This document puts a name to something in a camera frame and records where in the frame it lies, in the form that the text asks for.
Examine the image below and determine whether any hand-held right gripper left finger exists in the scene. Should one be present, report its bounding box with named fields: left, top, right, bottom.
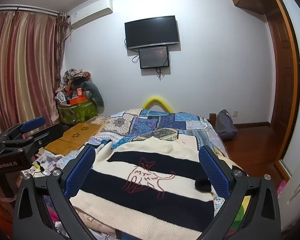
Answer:
left=13, top=145, right=99, bottom=240

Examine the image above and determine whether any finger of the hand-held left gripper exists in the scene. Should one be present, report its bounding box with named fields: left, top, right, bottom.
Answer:
left=0, top=116, right=46, bottom=143
left=24, top=124, right=65, bottom=153

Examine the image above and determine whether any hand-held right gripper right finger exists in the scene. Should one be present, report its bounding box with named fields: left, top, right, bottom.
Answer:
left=198, top=145, right=282, bottom=240

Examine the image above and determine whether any cream navy striped sweater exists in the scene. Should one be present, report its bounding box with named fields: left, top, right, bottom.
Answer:
left=70, top=134, right=227, bottom=240

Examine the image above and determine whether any pile of colourful clothes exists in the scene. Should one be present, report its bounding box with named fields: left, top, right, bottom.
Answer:
left=62, top=68, right=93, bottom=90

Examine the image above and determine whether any yellow-brown mat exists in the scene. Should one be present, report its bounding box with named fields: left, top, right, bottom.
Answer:
left=44, top=122, right=103, bottom=157

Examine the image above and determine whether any white printed bed sheet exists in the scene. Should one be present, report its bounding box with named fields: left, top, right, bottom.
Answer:
left=22, top=151, right=75, bottom=180

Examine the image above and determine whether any green patterned bag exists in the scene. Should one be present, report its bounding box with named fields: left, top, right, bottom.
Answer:
left=58, top=100, right=98, bottom=125

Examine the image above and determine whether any orange box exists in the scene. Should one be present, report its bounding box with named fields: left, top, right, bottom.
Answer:
left=69, top=96, right=89, bottom=105

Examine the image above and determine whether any orange garment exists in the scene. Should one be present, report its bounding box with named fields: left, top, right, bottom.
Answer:
left=0, top=177, right=18, bottom=240

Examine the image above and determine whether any grey backpack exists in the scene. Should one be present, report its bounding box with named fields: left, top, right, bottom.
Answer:
left=215, top=109, right=238, bottom=140

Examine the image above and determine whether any pink striped curtain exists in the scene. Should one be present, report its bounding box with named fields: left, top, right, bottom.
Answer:
left=0, top=10, right=67, bottom=135

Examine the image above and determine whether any blue patchwork blanket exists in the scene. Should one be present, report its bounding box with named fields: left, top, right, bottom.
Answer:
left=40, top=108, right=240, bottom=240

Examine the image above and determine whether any yellow foam arch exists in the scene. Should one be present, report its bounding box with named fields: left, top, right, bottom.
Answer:
left=142, top=95, right=173, bottom=113

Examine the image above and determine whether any wooden door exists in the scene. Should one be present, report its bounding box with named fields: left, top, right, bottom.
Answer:
left=265, top=0, right=300, bottom=178

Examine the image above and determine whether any white air conditioner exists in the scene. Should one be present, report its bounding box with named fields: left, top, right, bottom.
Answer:
left=70, top=0, right=113, bottom=29

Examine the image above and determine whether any small black monitor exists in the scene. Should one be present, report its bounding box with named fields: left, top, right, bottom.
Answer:
left=139, top=46, right=170, bottom=70

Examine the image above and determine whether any black charger cable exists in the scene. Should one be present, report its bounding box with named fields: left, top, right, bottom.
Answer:
left=35, top=162, right=56, bottom=178

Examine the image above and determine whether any white curtain rail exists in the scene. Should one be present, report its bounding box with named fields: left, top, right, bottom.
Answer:
left=0, top=4, right=59, bottom=15

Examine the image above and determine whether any black wall television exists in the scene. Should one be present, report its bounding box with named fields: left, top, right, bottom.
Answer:
left=124, top=15, right=180, bottom=50

